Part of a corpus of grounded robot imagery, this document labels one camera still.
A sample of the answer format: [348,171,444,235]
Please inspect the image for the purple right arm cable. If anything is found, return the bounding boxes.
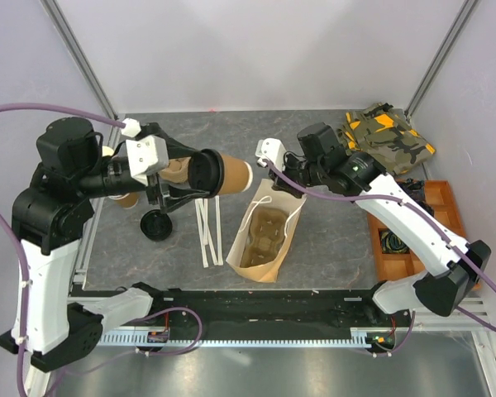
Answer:
[266,160,496,359]

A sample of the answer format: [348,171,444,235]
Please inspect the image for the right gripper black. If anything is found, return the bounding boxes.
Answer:
[269,151,327,199]

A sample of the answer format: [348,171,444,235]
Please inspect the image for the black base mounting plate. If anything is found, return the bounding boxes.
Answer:
[137,282,410,340]

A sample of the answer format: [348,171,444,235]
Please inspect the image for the brown paper coffee cup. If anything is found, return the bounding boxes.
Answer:
[218,154,253,195]

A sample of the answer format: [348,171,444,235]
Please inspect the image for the white wrapped straw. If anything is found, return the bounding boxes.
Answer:
[215,196,223,266]
[204,199,217,265]
[194,198,208,268]

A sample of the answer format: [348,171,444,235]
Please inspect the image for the single brown pulp cup carrier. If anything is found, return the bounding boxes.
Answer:
[240,207,288,268]

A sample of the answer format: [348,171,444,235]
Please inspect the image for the grey slotted cable duct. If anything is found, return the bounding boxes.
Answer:
[98,328,373,348]

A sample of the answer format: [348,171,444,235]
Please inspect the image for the black plastic cup lid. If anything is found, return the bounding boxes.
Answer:
[188,149,224,198]

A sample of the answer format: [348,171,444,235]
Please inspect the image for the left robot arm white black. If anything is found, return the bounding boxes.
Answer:
[0,117,207,373]

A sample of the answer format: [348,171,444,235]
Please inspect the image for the brown paper bag with handles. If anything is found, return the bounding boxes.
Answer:
[227,179,306,283]

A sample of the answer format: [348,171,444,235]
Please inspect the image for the camouflage folded cloth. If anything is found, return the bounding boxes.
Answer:
[336,103,436,175]

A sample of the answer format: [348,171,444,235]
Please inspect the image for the stack of black lids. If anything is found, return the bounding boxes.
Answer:
[140,209,173,242]

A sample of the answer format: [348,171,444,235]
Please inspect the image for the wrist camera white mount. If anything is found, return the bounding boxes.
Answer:
[255,138,286,171]
[121,118,169,186]

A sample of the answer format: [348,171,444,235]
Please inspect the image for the blue yellow rolled item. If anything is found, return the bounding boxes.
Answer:
[379,230,409,254]

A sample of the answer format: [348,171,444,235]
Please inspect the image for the stack of paper cups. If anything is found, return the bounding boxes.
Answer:
[102,146,139,209]

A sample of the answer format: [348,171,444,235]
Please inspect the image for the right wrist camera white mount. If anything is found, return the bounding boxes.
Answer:
[255,138,286,171]

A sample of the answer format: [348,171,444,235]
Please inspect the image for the orange wooden compartment tray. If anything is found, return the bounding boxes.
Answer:
[367,179,483,290]

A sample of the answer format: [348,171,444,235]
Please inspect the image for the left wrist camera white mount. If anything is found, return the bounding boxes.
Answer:
[121,118,169,186]

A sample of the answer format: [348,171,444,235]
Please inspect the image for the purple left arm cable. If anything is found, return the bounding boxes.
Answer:
[0,103,203,397]

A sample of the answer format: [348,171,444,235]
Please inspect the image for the black rolled item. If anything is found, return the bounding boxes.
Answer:
[397,178,426,203]

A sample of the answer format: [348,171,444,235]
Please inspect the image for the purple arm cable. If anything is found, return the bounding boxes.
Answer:
[0,103,203,397]
[266,160,496,359]

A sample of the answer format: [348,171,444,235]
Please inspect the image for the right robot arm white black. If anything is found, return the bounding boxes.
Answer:
[257,122,491,326]

